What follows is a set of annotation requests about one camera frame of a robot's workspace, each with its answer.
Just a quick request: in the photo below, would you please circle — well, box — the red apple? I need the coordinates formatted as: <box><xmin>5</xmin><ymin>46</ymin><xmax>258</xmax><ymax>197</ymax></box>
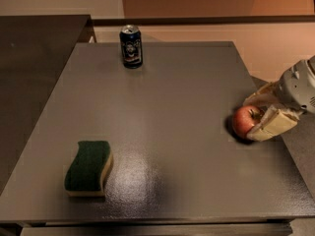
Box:
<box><xmin>232</xmin><ymin>105</ymin><xmax>265</xmax><ymax>140</ymax></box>

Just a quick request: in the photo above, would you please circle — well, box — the green and yellow sponge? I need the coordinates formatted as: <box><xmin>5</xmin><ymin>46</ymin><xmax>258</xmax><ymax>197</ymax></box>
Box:
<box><xmin>64</xmin><ymin>141</ymin><xmax>112</xmax><ymax>197</ymax></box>

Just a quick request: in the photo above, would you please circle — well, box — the dark blue soda can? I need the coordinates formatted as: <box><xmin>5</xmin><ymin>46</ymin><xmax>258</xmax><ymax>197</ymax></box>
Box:
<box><xmin>119</xmin><ymin>25</ymin><xmax>143</xmax><ymax>69</ymax></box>

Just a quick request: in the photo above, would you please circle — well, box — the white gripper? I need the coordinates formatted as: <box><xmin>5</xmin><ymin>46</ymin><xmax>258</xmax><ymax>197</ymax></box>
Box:
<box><xmin>243</xmin><ymin>56</ymin><xmax>315</xmax><ymax>142</ymax></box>

